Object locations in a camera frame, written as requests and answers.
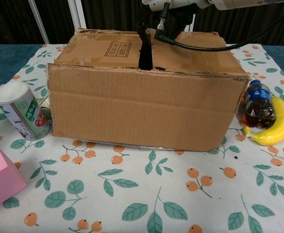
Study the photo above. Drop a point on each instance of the thin white frame post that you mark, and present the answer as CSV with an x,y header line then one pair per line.
x,y
37,19

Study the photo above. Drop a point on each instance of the wide white frame post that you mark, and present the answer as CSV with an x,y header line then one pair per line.
x,y
76,14

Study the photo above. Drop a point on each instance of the cola bottle blue label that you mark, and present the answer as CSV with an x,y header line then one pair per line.
x,y
259,111

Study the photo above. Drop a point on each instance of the brown cardboard box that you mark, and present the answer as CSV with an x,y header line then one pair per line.
x,y
142,109

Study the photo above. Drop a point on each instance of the floral leaf print tablecloth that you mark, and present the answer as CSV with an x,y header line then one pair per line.
x,y
142,189

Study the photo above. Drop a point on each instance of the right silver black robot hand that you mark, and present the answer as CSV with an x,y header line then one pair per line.
x,y
145,48

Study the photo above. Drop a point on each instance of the pink cube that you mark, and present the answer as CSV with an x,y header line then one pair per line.
x,y
1,179

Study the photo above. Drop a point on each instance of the yellow banana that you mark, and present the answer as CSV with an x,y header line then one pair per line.
x,y
281,121

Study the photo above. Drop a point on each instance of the white cap green jar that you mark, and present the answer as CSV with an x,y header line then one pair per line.
x,y
23,111

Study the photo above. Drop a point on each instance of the teal table cover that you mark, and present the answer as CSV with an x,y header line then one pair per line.
x,y
1,60

